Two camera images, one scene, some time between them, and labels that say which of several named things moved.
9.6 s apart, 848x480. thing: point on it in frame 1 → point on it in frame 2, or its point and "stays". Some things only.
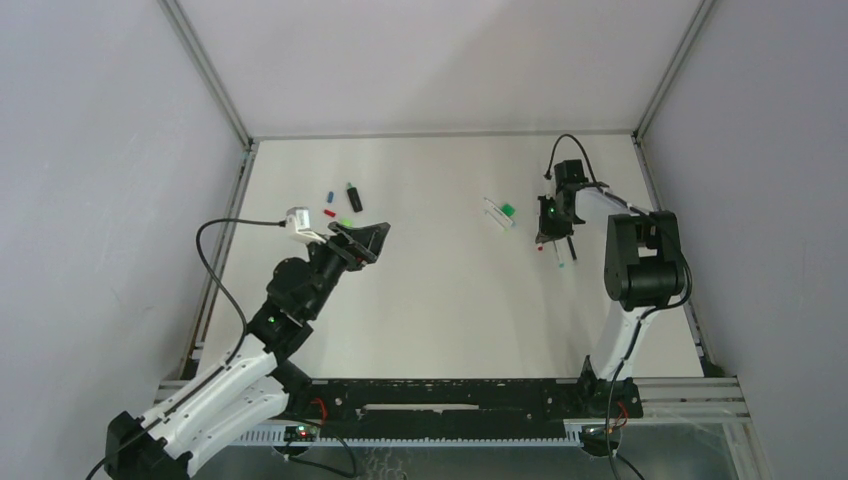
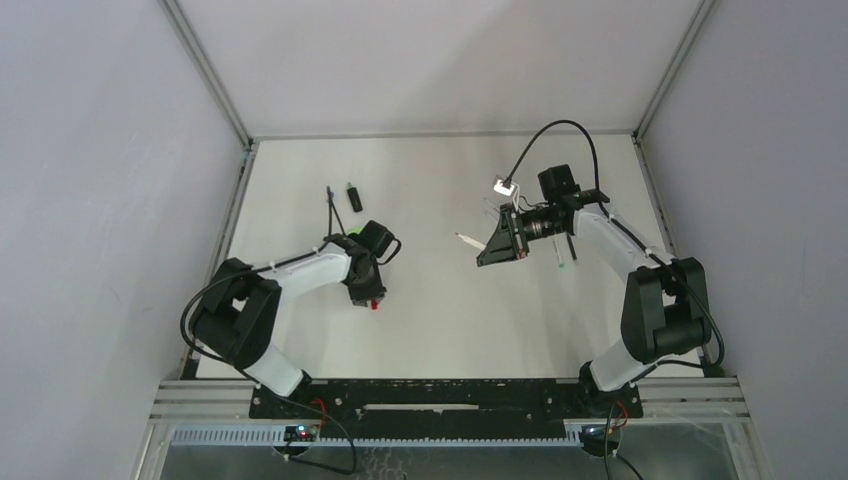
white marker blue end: x=561 y=264 stays
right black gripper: x=553 y=230 → x=517 y=234
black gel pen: x=572 y=248 stays
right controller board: x=594 y=437 stays
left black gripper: x=352 y=245 → x=367 y=291
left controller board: x=302 y=433 stays
